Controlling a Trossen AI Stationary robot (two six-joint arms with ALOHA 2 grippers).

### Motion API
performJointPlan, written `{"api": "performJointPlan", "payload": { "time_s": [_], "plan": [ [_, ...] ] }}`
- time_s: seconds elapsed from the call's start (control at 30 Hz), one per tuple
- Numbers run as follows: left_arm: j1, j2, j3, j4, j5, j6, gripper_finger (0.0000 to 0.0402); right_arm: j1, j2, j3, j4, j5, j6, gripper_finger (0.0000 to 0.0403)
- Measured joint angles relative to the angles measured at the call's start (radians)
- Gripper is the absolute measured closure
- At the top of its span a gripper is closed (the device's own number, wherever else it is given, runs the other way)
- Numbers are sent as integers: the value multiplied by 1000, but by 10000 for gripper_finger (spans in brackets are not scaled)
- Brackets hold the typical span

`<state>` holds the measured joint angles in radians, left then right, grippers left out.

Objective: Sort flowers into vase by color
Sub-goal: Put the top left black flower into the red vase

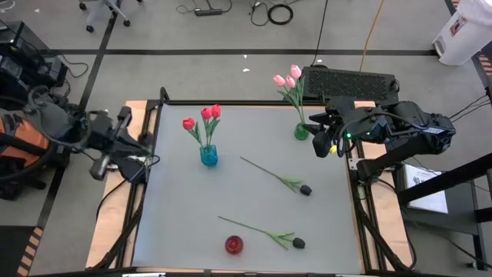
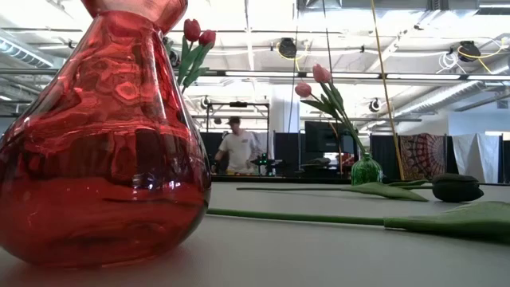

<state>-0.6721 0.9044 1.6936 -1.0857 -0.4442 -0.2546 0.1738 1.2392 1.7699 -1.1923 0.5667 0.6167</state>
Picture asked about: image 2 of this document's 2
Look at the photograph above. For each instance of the black computer monitor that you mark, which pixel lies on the black computer monitor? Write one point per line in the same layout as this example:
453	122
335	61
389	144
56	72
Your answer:
322	137

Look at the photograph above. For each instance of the white hanging cloth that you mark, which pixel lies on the white hanging cloth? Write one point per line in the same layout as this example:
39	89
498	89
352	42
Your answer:
476	157

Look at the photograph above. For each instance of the patterned tapestry cloth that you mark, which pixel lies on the patterned tapestry cloth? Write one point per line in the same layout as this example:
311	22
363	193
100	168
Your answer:
422	155

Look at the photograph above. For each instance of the black partition panel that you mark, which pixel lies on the black partition panel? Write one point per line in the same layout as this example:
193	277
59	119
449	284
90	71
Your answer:
287	151
384	155

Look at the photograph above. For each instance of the person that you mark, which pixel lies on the person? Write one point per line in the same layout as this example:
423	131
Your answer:
239	151

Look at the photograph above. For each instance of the background black gantry frame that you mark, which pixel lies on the background black gantry frame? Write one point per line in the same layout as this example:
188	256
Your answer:
239	104

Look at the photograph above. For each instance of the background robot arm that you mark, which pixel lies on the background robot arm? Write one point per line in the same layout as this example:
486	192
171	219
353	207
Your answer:
271	163

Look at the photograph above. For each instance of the green glass vase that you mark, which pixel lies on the green glass vase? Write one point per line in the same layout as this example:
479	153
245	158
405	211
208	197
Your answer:
366	171

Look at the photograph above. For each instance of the red glass vase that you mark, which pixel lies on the red glass vase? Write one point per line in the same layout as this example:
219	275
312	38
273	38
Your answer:
103	159

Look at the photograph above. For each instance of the pink artificial tulip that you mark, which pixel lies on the pink artificial tulip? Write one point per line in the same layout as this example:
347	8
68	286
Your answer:
303	89
321	73

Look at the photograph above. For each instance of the red artificial tulip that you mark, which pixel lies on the red artificial tulip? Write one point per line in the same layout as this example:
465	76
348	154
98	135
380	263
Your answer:
207	37
192	30

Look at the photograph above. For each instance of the grey table mat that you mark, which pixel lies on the grey table mat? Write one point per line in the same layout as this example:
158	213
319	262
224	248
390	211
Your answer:
299	255

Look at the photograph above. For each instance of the black artificial tulip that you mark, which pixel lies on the black artificial tulip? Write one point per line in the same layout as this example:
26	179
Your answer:
458	221
456	187

